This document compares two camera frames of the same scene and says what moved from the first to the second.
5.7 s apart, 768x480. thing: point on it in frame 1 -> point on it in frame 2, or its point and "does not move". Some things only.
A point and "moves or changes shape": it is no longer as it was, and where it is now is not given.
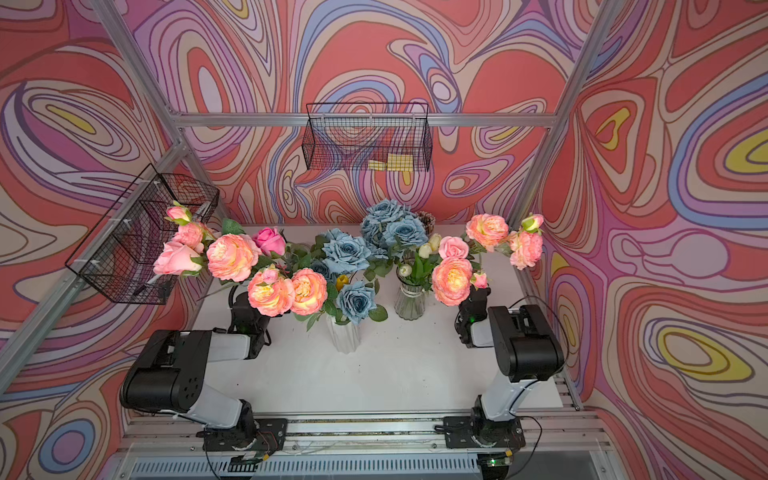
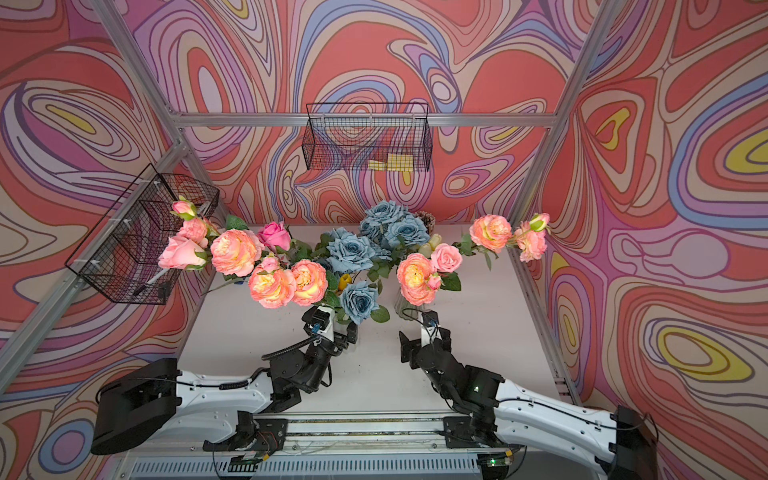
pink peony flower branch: [231, 255] moves or changes shape
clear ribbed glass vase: [410, 302] does not move
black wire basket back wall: [346, 136] does not move
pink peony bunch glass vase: [453, 277] -> [419, 277]
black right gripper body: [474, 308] -> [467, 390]
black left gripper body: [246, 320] -> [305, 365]
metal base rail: [575, 446] does not move
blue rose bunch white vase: [341, 258] does not move
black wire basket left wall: [119, 257] does not move
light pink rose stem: [177, 258] moves or changes shape
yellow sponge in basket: [394, 162] does not move
